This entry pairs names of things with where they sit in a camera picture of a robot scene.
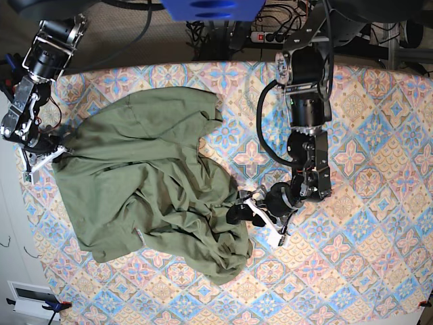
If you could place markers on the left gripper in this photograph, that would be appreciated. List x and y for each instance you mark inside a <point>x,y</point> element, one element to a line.
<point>278,203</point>

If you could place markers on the lower left table clamp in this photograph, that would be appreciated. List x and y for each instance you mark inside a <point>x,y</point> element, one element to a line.
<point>55,306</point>

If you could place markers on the patterned tile tablecloth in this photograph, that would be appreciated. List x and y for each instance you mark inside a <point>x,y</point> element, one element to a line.
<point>364,254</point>

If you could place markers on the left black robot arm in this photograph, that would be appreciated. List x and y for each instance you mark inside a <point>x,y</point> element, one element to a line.
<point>305,75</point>

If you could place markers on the olive green t-shirt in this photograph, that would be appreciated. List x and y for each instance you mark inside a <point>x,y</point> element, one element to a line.
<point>133,176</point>

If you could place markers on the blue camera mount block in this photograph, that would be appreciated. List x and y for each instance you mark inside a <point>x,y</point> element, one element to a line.
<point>192,10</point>

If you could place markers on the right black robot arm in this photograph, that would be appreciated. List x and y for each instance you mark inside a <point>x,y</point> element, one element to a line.
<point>30,86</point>

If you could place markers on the white power strip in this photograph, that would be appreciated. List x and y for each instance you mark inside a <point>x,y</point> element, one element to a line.
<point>267,37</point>

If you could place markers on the lower right orange clamp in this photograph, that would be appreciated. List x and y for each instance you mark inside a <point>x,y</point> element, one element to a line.
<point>425,304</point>

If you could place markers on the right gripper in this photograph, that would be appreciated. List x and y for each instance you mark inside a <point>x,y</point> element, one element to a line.
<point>46,143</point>

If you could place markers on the white wall outlet box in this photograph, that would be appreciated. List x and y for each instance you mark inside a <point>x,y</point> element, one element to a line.
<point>30,299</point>

